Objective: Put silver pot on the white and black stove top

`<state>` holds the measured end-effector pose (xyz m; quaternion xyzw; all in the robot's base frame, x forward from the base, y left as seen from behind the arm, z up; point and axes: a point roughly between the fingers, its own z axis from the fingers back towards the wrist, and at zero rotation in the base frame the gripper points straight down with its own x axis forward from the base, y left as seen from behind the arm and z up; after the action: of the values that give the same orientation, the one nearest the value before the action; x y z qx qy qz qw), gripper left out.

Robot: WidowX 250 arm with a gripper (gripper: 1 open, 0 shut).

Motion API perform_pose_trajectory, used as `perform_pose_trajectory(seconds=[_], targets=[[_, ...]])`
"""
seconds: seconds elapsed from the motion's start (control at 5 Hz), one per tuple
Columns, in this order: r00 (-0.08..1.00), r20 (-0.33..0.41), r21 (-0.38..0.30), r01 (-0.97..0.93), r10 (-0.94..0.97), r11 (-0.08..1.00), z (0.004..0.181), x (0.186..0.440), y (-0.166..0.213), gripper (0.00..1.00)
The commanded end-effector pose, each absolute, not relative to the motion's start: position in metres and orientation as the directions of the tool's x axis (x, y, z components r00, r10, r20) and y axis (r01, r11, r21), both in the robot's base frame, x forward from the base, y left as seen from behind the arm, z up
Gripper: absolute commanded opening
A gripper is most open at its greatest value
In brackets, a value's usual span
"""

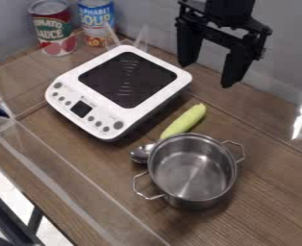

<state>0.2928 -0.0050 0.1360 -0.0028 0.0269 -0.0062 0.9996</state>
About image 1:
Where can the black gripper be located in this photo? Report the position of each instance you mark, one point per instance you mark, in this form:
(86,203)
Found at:
(224,22)

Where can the silver steel pot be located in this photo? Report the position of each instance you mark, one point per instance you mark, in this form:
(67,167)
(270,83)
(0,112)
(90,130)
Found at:
(193,170)

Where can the white and black stove top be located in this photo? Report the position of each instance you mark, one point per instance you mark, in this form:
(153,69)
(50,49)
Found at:
(111,92)

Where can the yellow-green corn cob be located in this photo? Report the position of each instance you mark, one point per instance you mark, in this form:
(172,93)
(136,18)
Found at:
(185,121)

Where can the alphabet soup can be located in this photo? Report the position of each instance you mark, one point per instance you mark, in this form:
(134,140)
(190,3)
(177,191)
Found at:
(95,14)

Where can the silver metal spoon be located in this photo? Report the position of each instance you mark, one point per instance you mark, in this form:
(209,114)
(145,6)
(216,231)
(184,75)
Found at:
(140,153)

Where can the tomato sauce can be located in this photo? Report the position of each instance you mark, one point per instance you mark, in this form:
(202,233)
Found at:
(51,22)

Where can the clear acrylic barrier panel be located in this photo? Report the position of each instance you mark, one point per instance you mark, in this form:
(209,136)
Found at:
(69,196)

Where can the black metal table leg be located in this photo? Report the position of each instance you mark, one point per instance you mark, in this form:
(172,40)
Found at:
(14,234)

